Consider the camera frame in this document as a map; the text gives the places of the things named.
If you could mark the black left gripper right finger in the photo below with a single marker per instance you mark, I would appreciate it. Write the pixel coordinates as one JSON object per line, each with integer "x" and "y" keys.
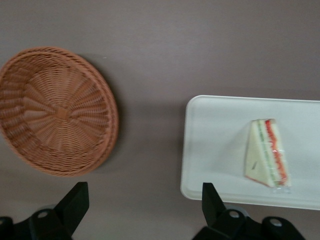
{"x": 215, "y": 207}

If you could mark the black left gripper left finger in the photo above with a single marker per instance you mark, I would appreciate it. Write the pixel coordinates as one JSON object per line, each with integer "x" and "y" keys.
{"x": 72, "y": 202}

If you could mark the plastic-wrapped triangle sandwich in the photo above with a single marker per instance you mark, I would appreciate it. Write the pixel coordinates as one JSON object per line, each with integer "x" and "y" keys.
{"x": 262, "y": 155}

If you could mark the round brown wicker basket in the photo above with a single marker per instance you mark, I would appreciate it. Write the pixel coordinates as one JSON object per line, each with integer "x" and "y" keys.
{"x": 60, "y": 112}

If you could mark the white rectangular plastic tray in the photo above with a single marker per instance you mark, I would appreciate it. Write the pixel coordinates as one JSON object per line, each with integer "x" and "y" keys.
{"x": 215, "y": 140}

